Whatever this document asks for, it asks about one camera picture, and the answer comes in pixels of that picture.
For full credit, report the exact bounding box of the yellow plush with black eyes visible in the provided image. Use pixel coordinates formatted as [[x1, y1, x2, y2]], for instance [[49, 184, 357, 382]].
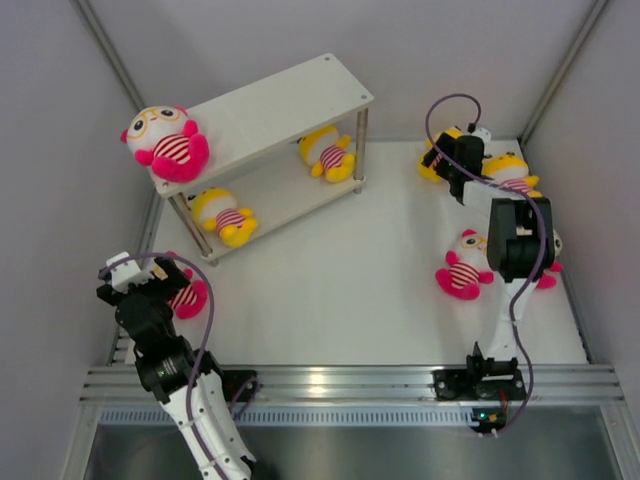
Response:
[[481, 152, 543, 198]]

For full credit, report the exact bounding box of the yellow plush striped shirt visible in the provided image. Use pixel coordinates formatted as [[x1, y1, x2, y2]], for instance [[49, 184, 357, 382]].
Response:
[[418, 126, 463, 182]]

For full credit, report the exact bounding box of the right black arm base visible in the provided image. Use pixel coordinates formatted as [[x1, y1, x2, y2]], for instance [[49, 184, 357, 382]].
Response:
[[432, 342, 526, 401]]

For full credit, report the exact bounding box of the pink plush near left arm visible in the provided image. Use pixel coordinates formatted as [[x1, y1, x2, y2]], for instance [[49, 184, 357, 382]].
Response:
[[169, 267, 209, 320]]

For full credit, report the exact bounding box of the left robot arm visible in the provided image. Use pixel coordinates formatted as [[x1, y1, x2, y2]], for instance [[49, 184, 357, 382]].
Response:
[[96, 252, 257, 479]]

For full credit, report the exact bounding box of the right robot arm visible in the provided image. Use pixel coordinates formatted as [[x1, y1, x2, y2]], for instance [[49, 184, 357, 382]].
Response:
[[418, 127, 555, 361]]

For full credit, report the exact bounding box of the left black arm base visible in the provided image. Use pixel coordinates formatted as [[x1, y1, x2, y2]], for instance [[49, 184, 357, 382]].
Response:
[[221, 369, 258, 403]]

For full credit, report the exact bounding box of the yellow plush lower shelf left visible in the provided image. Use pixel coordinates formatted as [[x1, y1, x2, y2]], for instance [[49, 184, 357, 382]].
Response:
[[187, 187, 259, 248]]

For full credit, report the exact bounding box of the yellow plush shelf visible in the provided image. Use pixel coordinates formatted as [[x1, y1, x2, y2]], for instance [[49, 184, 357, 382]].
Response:
[[187, 187, 259, 248], [297, 125, 356, 183]]

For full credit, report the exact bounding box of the yellow plush lower shelf right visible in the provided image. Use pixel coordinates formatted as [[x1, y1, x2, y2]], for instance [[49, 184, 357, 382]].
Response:
[[297, 125, 356, 183]]

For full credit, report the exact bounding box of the pink plush on shelf top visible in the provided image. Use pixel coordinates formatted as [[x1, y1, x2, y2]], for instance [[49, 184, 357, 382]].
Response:
[[120, 105, 211, 184]]

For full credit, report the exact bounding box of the white two-tier shelf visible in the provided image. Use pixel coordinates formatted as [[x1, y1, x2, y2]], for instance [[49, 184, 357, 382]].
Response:
[[152, 53, 374, 264]]

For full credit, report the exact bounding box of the pink plush with yellow glasses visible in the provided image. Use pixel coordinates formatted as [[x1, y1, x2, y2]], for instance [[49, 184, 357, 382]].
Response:
[[435, 229, 495, 301]]

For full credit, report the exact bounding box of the pink plush far right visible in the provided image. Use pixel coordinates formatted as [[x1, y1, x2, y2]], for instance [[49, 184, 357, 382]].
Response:
[[536, 230, 564, 290]]

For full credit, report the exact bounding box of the small black connector board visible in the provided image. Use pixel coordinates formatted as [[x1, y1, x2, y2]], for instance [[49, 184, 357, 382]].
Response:
[[471, 408, 506, 436]]

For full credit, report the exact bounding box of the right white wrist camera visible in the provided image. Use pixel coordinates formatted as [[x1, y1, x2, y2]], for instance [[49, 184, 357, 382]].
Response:
[[470, 126, 492, 144]]

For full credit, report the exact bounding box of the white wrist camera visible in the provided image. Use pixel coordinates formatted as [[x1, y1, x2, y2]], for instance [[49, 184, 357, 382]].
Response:
[[98, 251, 153, 293], [470, 126, 492, 144]]

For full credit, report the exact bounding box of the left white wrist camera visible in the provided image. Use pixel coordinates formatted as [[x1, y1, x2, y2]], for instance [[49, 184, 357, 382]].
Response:
[[98, 251, 153, 293]]

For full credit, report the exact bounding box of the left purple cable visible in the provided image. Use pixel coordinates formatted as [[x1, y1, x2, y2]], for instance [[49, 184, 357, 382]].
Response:
[[99, 252, 229, 480]]

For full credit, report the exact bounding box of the purple cable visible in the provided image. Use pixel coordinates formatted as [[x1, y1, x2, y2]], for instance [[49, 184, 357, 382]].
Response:
[[424, 92, 547, 436], [99, 252, 229, 480]]

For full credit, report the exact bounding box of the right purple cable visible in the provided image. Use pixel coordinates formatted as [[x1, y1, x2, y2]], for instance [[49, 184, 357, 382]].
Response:
[[424, 92, 547, 436]]

